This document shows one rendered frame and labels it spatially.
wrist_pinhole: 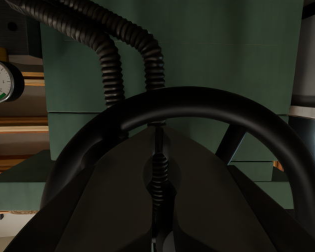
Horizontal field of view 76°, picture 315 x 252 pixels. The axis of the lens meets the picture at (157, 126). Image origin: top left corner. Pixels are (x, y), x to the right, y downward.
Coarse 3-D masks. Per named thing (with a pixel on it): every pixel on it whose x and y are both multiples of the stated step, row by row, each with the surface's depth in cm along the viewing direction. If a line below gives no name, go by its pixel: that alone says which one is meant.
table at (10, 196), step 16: (32, 160) 49; (48, 160) 49; (0, 176) 40; (16, 176) 40; (32, 176) 40; (272, 176) 41; (0, 192) 38; (16, 192) 38; (32, 192) 38; (272, 192) 40; (288, 192) 40; (0, 208) 38; (16, 208) 38; (32, 208) 39; (288, 208) 40
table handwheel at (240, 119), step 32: (160, 96) 17; (192, 96) 17; (224, 96) 17; (96, 128) 17; (128, 128) 18; (256, 128) 18; (288, 128) 18; (64, 160) 18; (224, 160) 19; (288, 160) 19; (160, 224) 19
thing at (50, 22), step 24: (24, 0) 23; (48, 0) 24; (72, 0) 23; (48, 24) 24; (72, 24) 22; (96, 24) 23; (120, 24) 22; (96, 48) 22; (144, 48) 22; (120, 72) 23; (120, 96) 23
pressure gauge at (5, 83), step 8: (0, 48) 30; (0, 56) 30; (0, 64) 28; (8, 64) 29; (0, 72) 28; (8, 72) 28; (16, 72) 30; (0, 80) 28; (8, 80) 28; (16, 80) 29; (0, 88) 29; (8, 88) 29; (16, 88) 29; (0, 96) 29; (8, 96) 29; (16, 96) 31
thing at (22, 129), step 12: (24, 72) 206; (36, 72) 208; (24, 84) 213; (36, 84) 215; (0, 120) 210; (12, 120) 212; (24, 120) 214; (36, 120) 216; (0, 132) 215; (12, 132) 217; (24, 132) 219; (36, 132) 221; (0, 156) 250; (12, 156) 250; (24, 156) 251; (0, 168) 220; (0, 216) 269
